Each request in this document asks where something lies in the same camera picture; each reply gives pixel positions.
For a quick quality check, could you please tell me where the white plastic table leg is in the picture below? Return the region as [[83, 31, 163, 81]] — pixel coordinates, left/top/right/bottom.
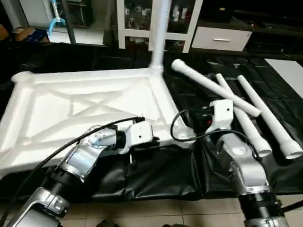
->
[[215, 73, 273, 158], [150, 0, 172, 72], [171, 59, 262, 118], [237, 75, 303, 160]]

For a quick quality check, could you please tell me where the white plastic table top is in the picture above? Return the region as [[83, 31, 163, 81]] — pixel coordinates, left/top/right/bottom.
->
[[0, 68, 191, 180]]

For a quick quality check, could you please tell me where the black work mat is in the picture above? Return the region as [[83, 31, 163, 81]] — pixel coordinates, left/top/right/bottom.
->
[[0, 40, 303, 201]]

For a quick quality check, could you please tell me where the white drawer unit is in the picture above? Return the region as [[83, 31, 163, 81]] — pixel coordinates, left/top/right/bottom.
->
[[191, 26, 252, 52]]

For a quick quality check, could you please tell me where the white flat panel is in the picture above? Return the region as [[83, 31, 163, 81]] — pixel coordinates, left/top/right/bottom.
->
[[264, 58, 303, 100]]

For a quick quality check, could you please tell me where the white glass door cabinet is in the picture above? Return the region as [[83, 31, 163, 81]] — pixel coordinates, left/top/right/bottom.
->
[[116, 0, 204, 53]]

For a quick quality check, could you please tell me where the grey metal pole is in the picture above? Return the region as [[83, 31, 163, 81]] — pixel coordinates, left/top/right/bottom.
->
[[62, 0, 77, 44]]

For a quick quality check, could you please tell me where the dark equipment rack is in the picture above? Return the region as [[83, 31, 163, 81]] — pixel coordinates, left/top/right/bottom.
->
[[72, 0, 93, 27]]

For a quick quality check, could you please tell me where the light blue plastic item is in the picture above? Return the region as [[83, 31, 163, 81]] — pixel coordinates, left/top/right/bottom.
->
[[47, 0, 66, 36]]

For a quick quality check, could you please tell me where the blue flat box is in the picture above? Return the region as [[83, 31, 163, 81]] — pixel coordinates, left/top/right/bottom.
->
[[14, 28, 49, 43]]

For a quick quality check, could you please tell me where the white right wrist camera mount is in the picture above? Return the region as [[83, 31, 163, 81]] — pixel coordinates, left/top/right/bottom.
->
[[208, 99, 234, 131]]

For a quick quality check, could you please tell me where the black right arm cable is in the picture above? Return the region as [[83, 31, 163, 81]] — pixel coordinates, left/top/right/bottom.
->
[[170, 109, 259, 159]]

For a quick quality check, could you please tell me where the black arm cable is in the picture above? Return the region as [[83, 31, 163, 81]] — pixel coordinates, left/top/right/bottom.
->
[[170, 109, 259, 159], [0, 116, 145, 223]]

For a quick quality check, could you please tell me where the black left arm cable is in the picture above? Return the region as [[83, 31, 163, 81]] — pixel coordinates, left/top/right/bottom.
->
[[0, 116, 145, 223]]

